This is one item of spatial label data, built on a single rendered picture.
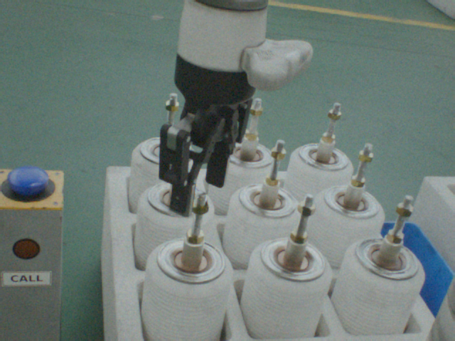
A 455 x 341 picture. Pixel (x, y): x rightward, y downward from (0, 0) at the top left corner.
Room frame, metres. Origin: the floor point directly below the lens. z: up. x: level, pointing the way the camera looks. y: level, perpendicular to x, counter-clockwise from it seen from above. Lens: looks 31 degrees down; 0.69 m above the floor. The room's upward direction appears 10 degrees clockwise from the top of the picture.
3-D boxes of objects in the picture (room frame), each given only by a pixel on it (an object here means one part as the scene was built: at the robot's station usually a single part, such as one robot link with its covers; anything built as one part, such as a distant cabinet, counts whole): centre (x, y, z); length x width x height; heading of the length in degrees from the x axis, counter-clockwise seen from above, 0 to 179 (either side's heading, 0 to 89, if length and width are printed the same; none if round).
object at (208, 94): (0.53, 0.03, 0.45); 0.08 x 0.08 x 0.09
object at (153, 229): (0.65, 0.06, 0.16); 0.10 x 0.10 x 0.18
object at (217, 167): (0.56, 0.01, 0.36); 0.02 x 0.01 x 0.04; 67
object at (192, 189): (0.50, 0.04, 0.36); 0.02 x 0.01 x 0.04; 67
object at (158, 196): (0.65, 0.06, 0.25); 0.08 x 0.08 x 0.01
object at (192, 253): (0.54, 0.02, 0.26); 0.02 x 0.02 x 0.03
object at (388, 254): (0.60, -0.20, 0.26); 0.02 x 0.02 x 0.03
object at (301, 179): (0.83, -0.14, 0.16); 0.10 x 0.10 x 0.18
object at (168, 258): (0.54, 0.02, 0.25); 0.08 x 0.08 x 0.01
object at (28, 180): (0.53, 0.20, 0.32); 0.04 x 0.04 x 0.02
